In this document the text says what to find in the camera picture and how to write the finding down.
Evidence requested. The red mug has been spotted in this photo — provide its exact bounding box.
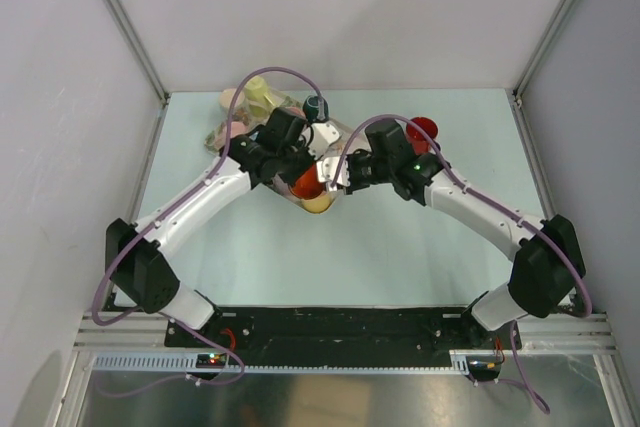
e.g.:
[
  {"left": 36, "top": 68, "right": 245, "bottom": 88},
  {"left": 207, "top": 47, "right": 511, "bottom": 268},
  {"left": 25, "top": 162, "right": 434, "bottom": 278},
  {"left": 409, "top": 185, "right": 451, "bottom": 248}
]
[{"left": 405, "top": 117, "right": 439, "bottom": 155}]

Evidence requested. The orange mug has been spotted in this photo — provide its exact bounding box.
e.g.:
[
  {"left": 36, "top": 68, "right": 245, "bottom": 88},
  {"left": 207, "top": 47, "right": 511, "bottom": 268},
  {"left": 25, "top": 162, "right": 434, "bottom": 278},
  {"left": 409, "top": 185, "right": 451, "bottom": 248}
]
[{"left": 290, "top": 165, "right": 326, "bottom": 200}]

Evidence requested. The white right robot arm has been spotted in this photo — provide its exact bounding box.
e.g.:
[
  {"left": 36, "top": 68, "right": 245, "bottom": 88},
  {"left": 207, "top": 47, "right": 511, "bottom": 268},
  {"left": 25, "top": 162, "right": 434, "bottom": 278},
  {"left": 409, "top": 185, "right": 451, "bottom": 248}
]
[{"left": 331, "top": 115, "right": 593, "bottom": 348}]

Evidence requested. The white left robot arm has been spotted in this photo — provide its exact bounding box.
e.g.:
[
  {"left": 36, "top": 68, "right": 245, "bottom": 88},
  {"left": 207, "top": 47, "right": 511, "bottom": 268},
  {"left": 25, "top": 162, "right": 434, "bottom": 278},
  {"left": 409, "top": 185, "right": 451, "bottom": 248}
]
[{"left": 106, "top": 108, "right": 340, "bottom": 346}]

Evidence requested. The dark green mug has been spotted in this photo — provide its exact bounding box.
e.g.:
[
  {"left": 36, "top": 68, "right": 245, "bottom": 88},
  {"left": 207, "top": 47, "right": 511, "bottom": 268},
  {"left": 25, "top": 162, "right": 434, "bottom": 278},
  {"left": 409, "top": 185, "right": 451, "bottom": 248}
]
[{"left": 302, "top": 95, "right": 329, "bottom": 123}]

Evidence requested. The pale yellow green mug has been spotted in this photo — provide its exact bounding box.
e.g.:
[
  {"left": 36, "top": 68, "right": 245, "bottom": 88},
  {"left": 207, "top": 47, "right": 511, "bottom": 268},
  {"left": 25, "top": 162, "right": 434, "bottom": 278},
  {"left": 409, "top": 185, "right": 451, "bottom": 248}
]
[{"left": 243, "top": 75, "right": 278, "bottom": 119}]

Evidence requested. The beige mug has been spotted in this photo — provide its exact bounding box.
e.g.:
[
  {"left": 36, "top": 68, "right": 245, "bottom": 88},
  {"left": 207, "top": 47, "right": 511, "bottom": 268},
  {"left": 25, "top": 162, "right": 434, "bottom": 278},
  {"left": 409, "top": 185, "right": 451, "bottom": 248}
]
[{"left": 218, "top": 88, "right": 245, "bottom": 112}]

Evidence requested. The leaf pattern serving tray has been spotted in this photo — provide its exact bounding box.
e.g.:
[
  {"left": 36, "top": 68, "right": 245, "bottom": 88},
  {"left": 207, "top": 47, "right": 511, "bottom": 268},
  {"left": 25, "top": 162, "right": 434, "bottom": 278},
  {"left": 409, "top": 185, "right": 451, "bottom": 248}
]
[{"left": 204, "top": 88, "right": 368, "bottom": 209}]

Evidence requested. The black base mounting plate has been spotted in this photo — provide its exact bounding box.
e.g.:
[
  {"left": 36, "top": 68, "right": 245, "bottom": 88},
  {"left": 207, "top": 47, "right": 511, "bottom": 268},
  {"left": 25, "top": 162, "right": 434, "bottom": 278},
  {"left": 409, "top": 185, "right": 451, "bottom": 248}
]
[{"left": 164, "top": 307, "right": 522, "bottom": 369}]

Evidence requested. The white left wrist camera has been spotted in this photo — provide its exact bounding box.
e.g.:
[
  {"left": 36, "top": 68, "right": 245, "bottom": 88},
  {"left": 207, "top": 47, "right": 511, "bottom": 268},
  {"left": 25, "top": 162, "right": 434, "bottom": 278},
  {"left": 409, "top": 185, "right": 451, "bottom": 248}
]
[{"left": 307, "top": 122, "right": 341, "bottom": 157}]

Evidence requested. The grey slotted cable duct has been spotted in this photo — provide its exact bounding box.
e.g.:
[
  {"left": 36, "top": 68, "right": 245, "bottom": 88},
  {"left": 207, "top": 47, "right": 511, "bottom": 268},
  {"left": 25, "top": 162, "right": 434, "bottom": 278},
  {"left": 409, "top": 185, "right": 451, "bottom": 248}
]
[{"left": 93, "top": 352, "right": 500, "bottom": 375}]

